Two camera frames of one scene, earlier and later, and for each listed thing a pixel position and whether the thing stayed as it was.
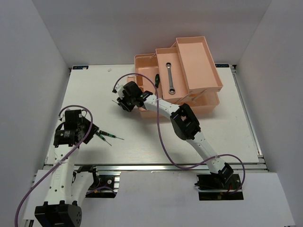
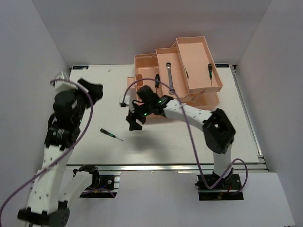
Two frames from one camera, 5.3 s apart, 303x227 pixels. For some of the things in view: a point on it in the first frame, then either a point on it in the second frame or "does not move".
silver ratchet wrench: (172, 91) does not move
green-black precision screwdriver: (97, 134) → (186, 73)
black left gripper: (94, 128) → (95, 90)
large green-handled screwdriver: (157, 80) does not move
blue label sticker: (80, 67) does not move
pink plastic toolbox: (183, 74) does not move
